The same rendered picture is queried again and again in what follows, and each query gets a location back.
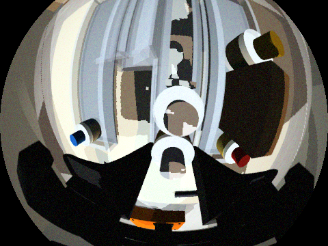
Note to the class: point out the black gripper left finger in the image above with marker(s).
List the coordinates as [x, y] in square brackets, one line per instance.
[121, 180]

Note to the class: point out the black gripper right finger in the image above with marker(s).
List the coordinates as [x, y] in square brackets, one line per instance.
[219, 187]

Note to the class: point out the white jar with blue lid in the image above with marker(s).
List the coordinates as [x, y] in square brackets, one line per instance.
[86, 132]

